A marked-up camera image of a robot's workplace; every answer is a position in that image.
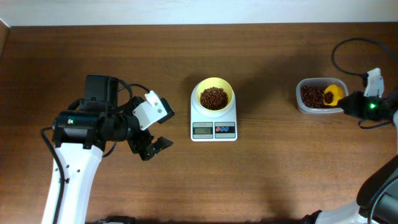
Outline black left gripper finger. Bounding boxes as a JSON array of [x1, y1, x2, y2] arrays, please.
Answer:
[[158, 98, 175, 124], [141, 137, 174, 161]]

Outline red beans in bowl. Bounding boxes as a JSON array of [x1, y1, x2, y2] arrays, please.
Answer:
[[200, 87, 228, 110]]

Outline yellow plastic bowl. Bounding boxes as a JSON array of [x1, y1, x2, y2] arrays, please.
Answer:
[[193, 77, 234, 111]]

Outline yellow plastic scoop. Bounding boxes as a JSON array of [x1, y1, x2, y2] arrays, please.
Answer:
[[323, 85, 345, 106]]

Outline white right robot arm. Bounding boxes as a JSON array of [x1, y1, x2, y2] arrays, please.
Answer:
[[300, 91, 397, 224]]

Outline white digital kitchen scale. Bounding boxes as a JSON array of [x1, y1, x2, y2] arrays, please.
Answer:
[[190, 84, 238, 142]]

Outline clear plastic container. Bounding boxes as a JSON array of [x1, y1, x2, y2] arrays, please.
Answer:
[[296, 78, 348, 114]]

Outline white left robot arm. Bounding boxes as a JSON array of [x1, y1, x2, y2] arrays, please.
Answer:
[[40, 75, 175, 223]]

